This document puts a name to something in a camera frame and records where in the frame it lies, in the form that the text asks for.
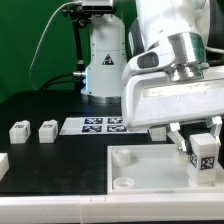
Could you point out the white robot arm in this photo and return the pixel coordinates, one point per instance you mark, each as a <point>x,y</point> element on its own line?
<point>158,71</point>

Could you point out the white front obstacle bar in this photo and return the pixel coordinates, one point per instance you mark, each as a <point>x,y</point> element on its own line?
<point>112,208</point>

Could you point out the white obstacle bar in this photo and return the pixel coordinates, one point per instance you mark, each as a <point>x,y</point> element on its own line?
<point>112,208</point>
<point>4,164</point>

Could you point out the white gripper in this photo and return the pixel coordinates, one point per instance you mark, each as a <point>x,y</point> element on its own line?
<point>151,100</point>

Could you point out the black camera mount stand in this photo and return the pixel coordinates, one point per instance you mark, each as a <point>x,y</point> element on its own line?
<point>79,19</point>

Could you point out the white square tabletop part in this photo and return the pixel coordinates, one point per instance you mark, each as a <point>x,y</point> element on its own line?
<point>152,169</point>

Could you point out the grey camera on stand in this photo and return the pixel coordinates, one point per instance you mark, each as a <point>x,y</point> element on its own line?
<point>97,5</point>

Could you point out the white left obstacle bar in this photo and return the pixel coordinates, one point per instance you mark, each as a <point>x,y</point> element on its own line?
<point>4,164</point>

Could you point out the white sheet with AprilTags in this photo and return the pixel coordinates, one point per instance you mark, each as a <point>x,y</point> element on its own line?
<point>93,125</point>

